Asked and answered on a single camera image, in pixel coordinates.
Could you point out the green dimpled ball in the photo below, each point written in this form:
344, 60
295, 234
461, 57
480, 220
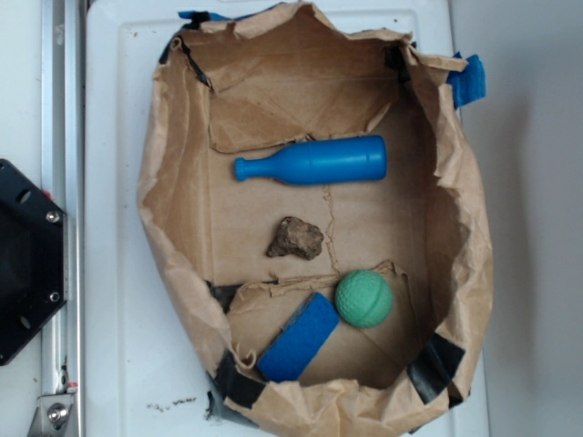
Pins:
363, 299

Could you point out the brown rock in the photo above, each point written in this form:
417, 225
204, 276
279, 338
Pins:
296, 237

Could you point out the blue plastic bottle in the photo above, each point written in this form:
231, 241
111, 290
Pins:
320, 162

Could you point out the blue sponge block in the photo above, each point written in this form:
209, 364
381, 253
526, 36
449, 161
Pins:
300, 340

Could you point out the brown paper lined box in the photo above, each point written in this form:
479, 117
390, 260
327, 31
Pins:
228, 88

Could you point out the white plastic tray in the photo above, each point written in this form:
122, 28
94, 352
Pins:
142, 376

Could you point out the blue tape piece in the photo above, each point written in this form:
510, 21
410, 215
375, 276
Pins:
469, 85

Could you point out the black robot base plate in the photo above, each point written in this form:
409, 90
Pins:
32, 260

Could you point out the aluminium extrusion rail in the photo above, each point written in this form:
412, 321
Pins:
61, 406

